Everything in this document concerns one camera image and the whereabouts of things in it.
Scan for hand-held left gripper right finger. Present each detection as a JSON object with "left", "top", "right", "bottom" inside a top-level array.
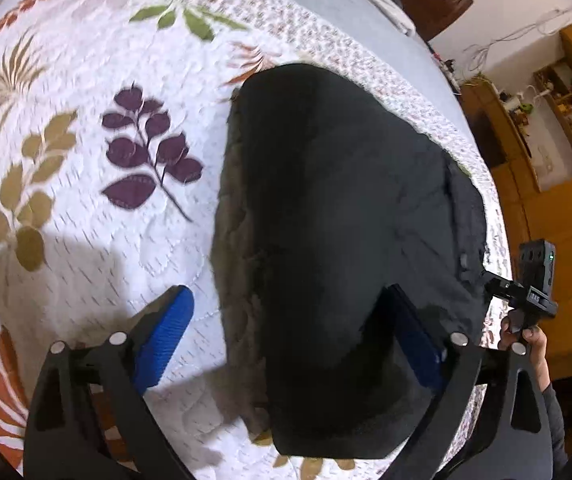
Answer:
[{"left": 373, "top": 284, "right": 554, "bottom": 480}]

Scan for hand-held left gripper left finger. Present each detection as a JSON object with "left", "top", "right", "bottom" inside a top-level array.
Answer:
[{"left": 22, "top": 284, "right": 197, "bottom": 480}]

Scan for black pants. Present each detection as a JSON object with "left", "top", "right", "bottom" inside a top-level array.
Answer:
[{"left": 211, "top": 62, "right": 489, "bottom": 461}]

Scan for person's right forearm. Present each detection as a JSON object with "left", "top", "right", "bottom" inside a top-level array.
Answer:
[{"left": 538, "top": 380, "right": 572, "bottom": 480}]

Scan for person's right hand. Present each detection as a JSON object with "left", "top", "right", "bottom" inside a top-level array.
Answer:
[{"left": 498, "top": 315, "right": 549, "bottom": 391}]

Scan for floral printed quilt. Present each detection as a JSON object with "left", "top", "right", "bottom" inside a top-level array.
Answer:
[{"left": 0, "top": 0, "right": 514, "bottom": 480}]

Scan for dark wooden nightstand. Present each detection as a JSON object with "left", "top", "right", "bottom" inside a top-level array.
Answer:
[{"left": 366, "top": 0, "right": 474, "bottom": 41}]

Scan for grey bed sheet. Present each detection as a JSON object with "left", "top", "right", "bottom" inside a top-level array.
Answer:
[{"left": 201, "top": 0, "right": 467, "bottom": 126}]

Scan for light wooden wall cabinet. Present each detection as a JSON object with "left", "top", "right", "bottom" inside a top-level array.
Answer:
[{"left": 458, "top": 17, "right": 572, "bottom": 381}]

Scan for white cable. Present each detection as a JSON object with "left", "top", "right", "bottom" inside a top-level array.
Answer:
[{"left": 461, "top": 7, "right": 572, "bottom": 86}]

